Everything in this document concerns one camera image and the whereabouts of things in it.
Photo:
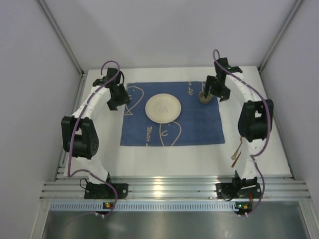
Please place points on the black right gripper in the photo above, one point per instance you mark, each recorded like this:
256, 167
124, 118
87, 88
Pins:
218, 89

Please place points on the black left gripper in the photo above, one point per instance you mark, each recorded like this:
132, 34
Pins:
119, 98

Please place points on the small speckled ceramic cup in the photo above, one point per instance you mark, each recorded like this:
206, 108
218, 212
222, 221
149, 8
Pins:
205, 99

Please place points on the blue fish-print placemat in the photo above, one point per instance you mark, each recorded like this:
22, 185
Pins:
197, 124

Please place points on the cream ceramic plate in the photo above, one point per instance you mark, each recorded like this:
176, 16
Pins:
163, 108

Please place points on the copper fork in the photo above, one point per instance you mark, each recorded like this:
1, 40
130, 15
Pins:
235, 161

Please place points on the gold spoon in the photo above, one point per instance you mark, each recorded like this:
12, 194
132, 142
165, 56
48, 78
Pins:
238, 148

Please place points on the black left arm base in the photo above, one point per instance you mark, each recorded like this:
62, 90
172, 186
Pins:
102, 191

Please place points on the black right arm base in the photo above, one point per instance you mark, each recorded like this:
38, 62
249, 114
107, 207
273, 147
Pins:
239, 189

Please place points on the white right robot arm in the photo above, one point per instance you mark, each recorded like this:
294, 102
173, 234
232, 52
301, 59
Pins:
256, 117

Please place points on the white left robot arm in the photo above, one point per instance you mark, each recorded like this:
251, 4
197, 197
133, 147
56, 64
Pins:
79, 135

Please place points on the left aluminium frame post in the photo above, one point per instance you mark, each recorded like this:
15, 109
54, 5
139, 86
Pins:
59, 34

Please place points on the aluminium frame post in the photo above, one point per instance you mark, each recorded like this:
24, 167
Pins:
59, 34
297, 4

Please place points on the grey slotted cable duct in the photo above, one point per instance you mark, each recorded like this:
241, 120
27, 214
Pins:
149, 206

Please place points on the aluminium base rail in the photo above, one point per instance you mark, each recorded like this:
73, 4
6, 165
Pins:
171, 188

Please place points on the right aluminium frame post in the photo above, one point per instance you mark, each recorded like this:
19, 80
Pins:
297, 4

